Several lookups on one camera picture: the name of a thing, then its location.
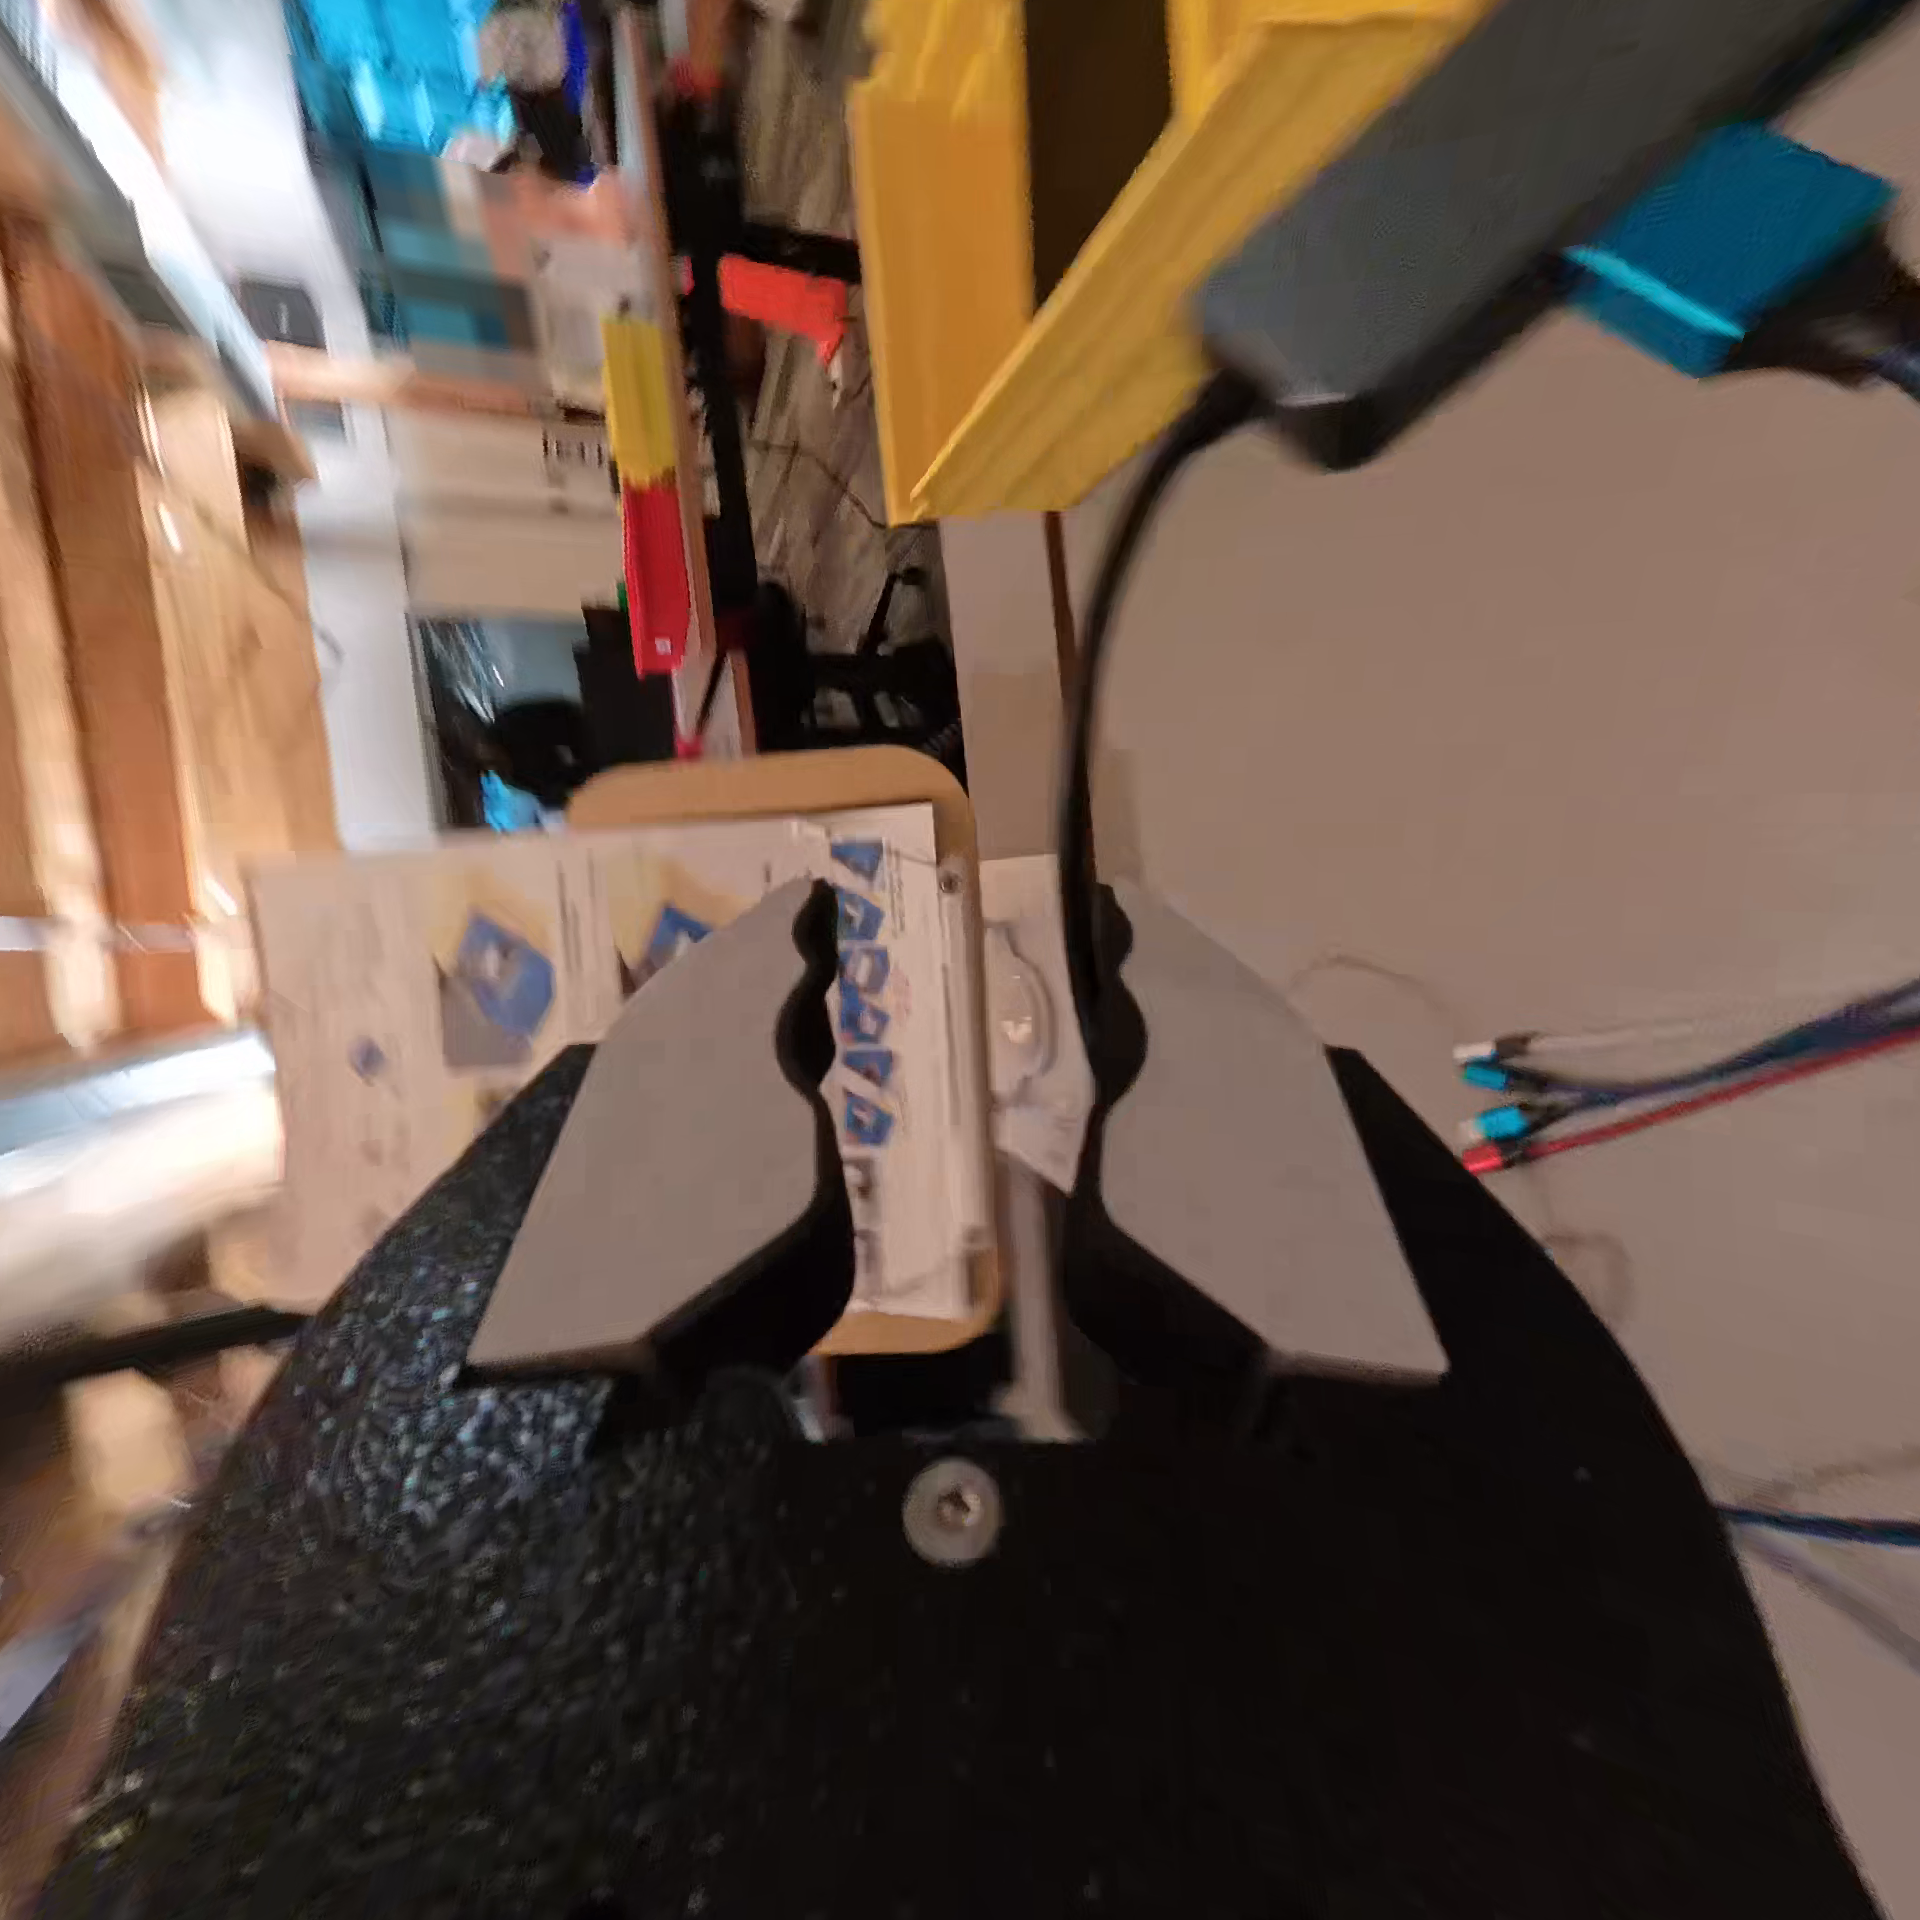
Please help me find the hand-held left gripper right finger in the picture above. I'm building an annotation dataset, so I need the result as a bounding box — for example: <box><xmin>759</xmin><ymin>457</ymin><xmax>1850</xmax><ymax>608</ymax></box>
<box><xmin>1056</xmin><ymin>877</ymin><xmax>1455</xmax><ymax>1391</ymax></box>

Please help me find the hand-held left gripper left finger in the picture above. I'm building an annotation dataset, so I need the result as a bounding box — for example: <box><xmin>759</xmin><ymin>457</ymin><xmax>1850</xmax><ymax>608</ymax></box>
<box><xmin>465</xmin><ymin>877</ymin><xmax>864</xmax><ymax>1391</ymax></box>

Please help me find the thick black cable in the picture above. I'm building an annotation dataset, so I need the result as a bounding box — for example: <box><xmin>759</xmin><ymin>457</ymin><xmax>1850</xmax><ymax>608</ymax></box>
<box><xmin>1053</xmin><ymin>372</ymin><xmax>1268</xmax><ymax>903</ymax></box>

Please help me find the yellow plastic bin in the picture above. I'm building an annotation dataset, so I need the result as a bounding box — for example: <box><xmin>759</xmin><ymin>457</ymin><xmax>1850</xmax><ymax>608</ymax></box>
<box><xmin>849</xmin><ymin>0</ymin><xmax>1503</xmax><ymax>531</ymax></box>

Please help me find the blue braided usb cable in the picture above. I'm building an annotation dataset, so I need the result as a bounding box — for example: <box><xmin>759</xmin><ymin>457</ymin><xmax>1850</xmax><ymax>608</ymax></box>
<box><xmin>1455</xmin><ymin>121</ymin><xmax>1920</xmax><ymax>1593</ymax></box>

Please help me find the illustrated instruction board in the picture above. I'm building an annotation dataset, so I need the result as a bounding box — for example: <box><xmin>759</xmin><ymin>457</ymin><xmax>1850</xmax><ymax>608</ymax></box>
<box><xmin>240</xmin><ymin>752</ymin><xmax>1058</xmax><ymax>1357</ymax></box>

